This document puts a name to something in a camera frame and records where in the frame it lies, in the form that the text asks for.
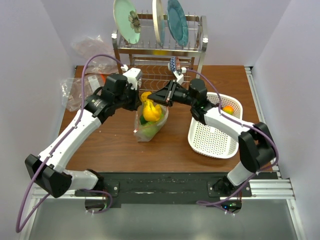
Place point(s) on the steel two-tier dish rack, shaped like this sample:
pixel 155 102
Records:
pixel 153 59

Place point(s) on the crumpled clear bag at back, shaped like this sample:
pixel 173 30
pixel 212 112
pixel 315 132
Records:
pixel 87 47

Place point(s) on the green cabbage toy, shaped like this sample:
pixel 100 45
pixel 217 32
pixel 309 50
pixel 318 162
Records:
pixel 149 130

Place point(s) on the mint green floral plate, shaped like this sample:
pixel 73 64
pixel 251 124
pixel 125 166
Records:
pixel 127 20

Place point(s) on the white perforated plastic basket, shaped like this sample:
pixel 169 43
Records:
pixel 210 141

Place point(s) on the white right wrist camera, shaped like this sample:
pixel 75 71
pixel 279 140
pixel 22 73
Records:
pixel 179 75

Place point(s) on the red yellow mango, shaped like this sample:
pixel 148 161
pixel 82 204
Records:
pixel 228 109

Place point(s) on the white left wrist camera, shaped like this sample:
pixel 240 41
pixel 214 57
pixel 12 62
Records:
pixel 134 77

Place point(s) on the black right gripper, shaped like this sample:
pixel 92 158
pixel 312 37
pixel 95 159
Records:
pixel 165 95

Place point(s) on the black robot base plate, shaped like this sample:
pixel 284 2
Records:
pixel 168 188

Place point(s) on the cream rimmed plate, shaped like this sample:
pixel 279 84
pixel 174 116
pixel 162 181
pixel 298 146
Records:
pixel 158 22

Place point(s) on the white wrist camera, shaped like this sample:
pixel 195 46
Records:
pixel 134 77
pixel 179 75

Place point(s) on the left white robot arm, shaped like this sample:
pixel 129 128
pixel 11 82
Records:
pixel 48 169

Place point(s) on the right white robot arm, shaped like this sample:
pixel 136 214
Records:
pixel 255 144

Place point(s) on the teal blue plate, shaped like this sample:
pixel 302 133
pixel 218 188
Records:
pixel 177 23

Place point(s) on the blue white patterned bowl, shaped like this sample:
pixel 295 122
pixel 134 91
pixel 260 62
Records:
pixel 174 64

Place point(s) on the yellow banana bunch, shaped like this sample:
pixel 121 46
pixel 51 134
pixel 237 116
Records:
pixel 150 112

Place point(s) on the dark green cucumber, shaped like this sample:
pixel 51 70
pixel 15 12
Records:
pixel 142 120

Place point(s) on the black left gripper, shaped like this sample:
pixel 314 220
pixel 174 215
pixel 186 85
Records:
pixel 137 102

